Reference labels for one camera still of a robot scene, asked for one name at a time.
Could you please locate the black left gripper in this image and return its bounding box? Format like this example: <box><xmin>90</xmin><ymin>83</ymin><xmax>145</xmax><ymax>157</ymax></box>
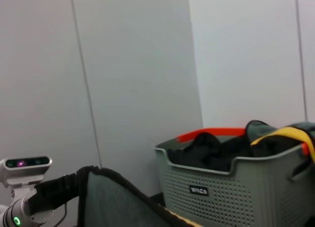
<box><xmin>27</xmin><ymin>167</ymin><xmax>82</xmax><ymax>224</ymax></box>

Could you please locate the grey yellow black-trimmed towel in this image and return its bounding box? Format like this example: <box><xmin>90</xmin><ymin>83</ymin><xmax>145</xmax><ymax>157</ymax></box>
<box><xmin>245</xmin><ymin>119</ymin><xmax>315</xmax><ymax>163</ymax></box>
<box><xmin>77</xmin><ymin>164</ymin><xmax>206</xmax><ymax>227</ymax></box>

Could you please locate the grey perforated storage box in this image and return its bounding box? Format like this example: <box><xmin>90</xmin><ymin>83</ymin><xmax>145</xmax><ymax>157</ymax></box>
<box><xmin>154</xmin><ymin>138</ymin><xmax>315</xmax><ymax>227</ymax></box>

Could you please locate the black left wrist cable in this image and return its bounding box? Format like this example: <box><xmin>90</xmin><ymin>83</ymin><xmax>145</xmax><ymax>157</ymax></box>
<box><xmin>55</xmin><ymin>202</ymin><xmax>68</xmax><ymax>224</ymax></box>

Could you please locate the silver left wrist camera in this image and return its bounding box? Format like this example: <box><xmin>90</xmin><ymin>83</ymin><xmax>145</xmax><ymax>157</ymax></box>
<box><xmin>0</xmin><ymin>155</ymin><xmax>53</xmax><ymax>195</ymax></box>

